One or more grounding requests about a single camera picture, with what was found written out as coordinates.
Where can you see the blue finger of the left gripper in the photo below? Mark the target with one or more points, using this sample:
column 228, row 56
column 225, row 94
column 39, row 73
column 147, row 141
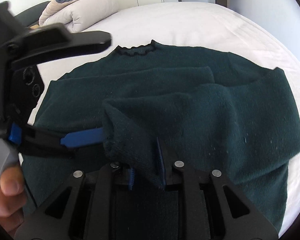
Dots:
column 84, row 138
column 15, row 133

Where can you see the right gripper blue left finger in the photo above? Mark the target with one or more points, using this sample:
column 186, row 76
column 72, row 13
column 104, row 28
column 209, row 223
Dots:
column 130, row 177

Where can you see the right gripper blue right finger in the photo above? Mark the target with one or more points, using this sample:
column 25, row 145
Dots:
column 162, row 163

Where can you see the dark green knit sweater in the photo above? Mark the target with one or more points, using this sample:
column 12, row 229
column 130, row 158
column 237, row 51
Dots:
column 215, row 110

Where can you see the person's left hand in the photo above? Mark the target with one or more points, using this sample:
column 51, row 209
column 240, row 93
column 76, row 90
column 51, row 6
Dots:
column 12, row 199

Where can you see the dark green upholstered headboard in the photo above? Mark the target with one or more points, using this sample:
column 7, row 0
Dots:
column 30, row 16

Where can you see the folded beige duvet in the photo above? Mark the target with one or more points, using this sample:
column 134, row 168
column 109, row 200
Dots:
column 77, row 15

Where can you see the white bed sheet mattress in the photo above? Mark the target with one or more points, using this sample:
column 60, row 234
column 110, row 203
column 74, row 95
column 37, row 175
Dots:
column 215, row 27

